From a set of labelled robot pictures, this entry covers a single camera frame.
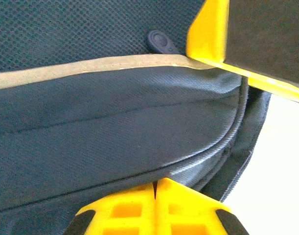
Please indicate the navy blue student backpack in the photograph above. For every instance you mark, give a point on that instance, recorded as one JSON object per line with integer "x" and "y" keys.
{"x": 115, "y": 122}

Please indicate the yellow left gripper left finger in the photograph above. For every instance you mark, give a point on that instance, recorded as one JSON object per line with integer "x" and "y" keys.
{"x": 124, "y": 215}

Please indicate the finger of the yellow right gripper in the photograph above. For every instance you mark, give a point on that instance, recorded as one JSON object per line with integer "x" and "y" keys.
{"x": 261, "y": 36}

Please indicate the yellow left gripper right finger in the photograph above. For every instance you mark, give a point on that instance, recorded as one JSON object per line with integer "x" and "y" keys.
{"x": 188, "y": 215}

